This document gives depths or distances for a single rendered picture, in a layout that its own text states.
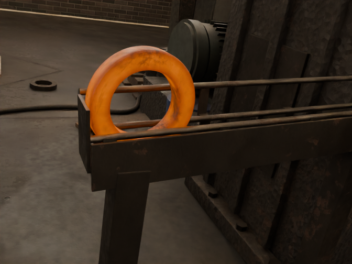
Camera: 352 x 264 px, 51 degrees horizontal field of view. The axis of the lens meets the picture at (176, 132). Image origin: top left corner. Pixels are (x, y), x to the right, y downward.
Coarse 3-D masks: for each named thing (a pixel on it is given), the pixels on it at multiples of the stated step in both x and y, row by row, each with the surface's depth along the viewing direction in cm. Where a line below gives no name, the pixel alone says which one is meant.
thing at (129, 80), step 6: (162, 48) 278; (138, 72) 293; (144, 72) 291; (150, 72) 269; (156, 72) 268; (132, 78) 300; (138, 78) 277; (126, 84) 305; (132, 84) 300; (138, 84) 285
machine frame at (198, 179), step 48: (240, 0) 134; (288, 0) 112; (336, 0) 96; (240, 48) 138; (288, 48) 115; (336, 48) 99; (240, 96) 138; (336, 96) 100; (192, 192) 165; (240, 192) 138; (288, 192) 117; (240, 240) 132; (288, 240) 118
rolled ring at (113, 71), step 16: (128, 48) 57; (144, 48) 57; (112, 64) 55; (128, 64) 56; (144, 64) 57; (160, 64) 58; (176, 64) 59; (96, 80) 55; (112, 80) 56; (176, 80) 61; (192, 80) 62; (96, 96) 56; (176, 96) 63; (192, 96) 63; (96, 112) 57; (176, 112) 63; (192, 112) 65; (96, 128) 58; (112, 128) 59; (160, 128) 64
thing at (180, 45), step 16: (176, 32) 208; (192, 32) 192; (208, 32) 195; (224, 32) 197; (176, 48) 208; (192, 48) 191; (208, 48) 191; (192, 64) 192; (208, 64) 195; (144, 80) 243; (160, 80) 240; (208, 80) 202; (144, 96) 244; (160, 96) 219; (208, 96) 209; (144, 112) 245; (160, 112) 219; (208, 112) 196
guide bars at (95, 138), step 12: (252, 120) 69; (264, 120) 69; (276, 120) 70; (288, 120) 72; (300, 120) 73; (132, 132) 60; (144, 132) 60; (156, 132) 61; (168, 132) 62; (180, 132) 63; (192, 132) 64
